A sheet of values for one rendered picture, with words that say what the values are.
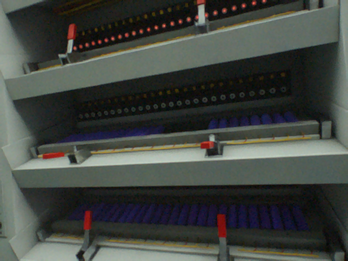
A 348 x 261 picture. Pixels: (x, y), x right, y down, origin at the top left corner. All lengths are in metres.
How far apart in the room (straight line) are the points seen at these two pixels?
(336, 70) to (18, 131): 0.61
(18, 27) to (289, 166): 0.63
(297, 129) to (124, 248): 0.39
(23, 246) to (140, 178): 0.32
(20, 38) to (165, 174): 0.47
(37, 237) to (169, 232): 0.32
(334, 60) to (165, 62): 0.25
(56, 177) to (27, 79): 0.21
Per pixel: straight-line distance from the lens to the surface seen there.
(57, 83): 0.50
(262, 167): 0.34
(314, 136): 0.39
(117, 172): 0.41
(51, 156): 0.42
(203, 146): 0.28
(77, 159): 0.46
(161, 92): 0.53
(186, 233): 0.46
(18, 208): 0.60
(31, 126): 0.62
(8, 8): 0.65
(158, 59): 0.38
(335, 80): 0.40
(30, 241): 0.63
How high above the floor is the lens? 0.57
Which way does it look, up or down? 1 degrees up
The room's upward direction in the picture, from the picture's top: 5 degrees counter-clockwise
